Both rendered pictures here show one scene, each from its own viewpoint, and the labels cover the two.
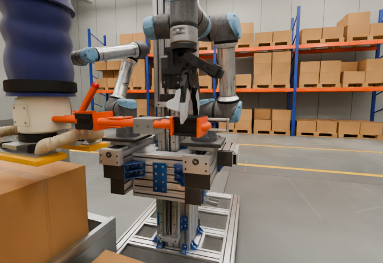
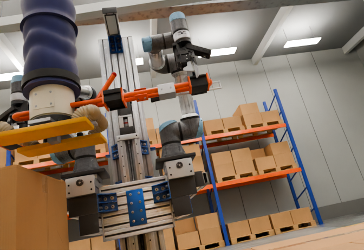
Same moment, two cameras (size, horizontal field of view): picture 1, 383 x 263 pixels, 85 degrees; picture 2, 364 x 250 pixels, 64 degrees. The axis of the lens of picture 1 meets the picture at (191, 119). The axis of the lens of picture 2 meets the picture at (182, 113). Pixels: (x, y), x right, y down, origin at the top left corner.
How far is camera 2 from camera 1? 0.90 m
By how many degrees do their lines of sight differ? 36
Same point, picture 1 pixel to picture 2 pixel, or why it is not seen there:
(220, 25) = not seen: hidden behind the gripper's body
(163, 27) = (159, 40)
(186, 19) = (185, 27)
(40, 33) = (66, 40)
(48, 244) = not seen: outside the picture
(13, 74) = (44, 65)
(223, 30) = not seen: hidden behind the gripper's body
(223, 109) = (188, 123)
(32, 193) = (40, 183)
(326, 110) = (253, 207)
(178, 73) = (187, 53)
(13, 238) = (30, 223)
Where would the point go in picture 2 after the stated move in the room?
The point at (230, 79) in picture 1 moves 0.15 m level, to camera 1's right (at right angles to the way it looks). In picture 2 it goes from (190, 98) to (212, 97)
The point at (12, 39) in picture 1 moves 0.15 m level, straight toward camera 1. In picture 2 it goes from (45, 42) to (71, 25)
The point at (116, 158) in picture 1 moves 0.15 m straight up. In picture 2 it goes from (90, 185) to (88, 154)
